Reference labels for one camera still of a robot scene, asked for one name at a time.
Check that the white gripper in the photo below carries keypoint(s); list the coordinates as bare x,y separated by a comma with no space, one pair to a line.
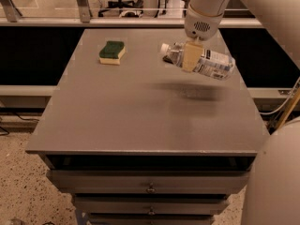
200,27

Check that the clear plastic water bottle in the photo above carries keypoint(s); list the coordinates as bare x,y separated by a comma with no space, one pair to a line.
211,64

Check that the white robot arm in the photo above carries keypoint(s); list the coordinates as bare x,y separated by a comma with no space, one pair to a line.
273,188

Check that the black snack packet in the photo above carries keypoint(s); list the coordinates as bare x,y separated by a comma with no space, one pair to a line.
167,59

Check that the green and yellow sponge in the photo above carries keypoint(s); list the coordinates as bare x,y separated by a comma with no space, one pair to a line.
112,53

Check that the grey drawer cabinet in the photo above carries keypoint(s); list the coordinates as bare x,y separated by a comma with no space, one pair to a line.
145,114

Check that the yellow wooden stand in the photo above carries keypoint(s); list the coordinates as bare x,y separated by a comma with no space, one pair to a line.
288,110

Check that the top grey drawer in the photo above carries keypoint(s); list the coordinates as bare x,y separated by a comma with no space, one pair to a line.
147,182

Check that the grey drawer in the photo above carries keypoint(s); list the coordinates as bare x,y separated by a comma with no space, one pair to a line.
149,220
147,182
153,205

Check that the grey metal railing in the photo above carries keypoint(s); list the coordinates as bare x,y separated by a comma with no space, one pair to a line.
84,13

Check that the middle grey drawer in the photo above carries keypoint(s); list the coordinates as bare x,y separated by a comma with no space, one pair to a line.
153,205

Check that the bottom grey drawer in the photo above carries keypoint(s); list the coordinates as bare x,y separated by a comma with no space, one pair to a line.
149,220

